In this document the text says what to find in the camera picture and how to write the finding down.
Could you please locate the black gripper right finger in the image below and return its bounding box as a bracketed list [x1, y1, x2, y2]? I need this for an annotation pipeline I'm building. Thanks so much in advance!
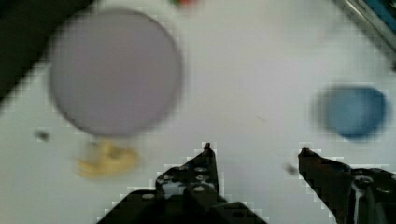
[298, 147, 396, 224]

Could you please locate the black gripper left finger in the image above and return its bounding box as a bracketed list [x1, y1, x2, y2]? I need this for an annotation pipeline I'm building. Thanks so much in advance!
[97, 144, 267, 224]

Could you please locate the blue bowl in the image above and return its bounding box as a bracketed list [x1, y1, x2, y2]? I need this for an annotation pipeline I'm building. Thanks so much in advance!
[312, 85, 389, 141]

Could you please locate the yellow banana peel toy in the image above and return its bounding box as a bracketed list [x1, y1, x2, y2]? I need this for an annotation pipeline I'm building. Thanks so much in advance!
[77, 140, 138, 178]

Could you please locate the grey round plate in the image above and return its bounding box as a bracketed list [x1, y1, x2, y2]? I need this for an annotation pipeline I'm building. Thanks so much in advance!
[49, 8, 183, 136]

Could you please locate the red strawberry toy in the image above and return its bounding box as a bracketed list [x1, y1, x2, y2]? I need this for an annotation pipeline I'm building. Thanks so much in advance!
[169, 0, 200, 8]

